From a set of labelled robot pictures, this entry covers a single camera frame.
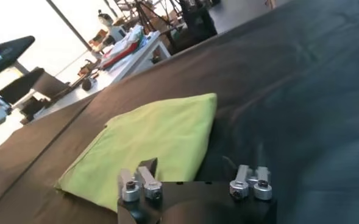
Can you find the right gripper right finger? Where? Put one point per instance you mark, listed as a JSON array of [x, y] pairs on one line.
[[238, 188]]

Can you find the black office chair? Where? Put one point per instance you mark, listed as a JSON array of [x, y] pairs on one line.
[[197, 21]]

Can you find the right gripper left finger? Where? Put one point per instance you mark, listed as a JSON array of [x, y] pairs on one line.
[[130, 191]]

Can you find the large white desk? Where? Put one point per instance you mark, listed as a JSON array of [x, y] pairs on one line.
[[127, 67]]

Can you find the white humanoid robot left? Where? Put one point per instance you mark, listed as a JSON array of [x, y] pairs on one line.
[[116, 32]]

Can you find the black camera tripod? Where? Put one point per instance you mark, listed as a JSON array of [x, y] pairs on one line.
[[140, 9]]

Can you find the black table cover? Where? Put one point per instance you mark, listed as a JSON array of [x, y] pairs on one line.
[[289, 91], [20, 152]]

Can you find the stack of folded clothes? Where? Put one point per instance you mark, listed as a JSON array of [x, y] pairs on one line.
[[121, 50]]

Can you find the yellow-green printed t-shirt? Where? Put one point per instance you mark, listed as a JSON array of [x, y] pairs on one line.
[[151, 137]]

